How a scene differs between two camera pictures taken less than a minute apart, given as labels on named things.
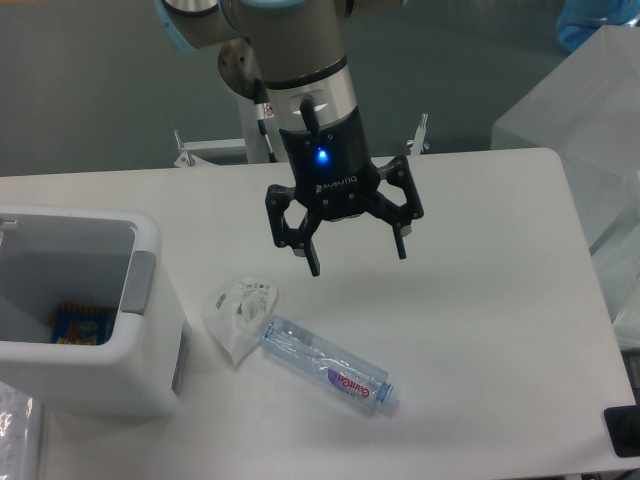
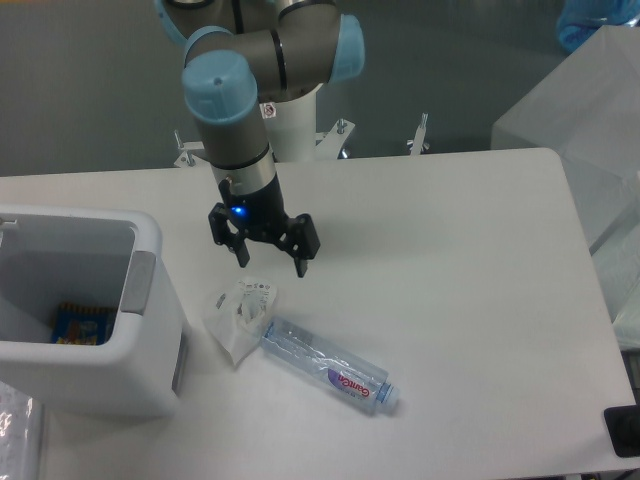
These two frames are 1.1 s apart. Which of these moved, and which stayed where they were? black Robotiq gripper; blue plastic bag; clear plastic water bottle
Moved: black Robotiq gripper
Stayed: blue plastic bag; clear plastic water bottle
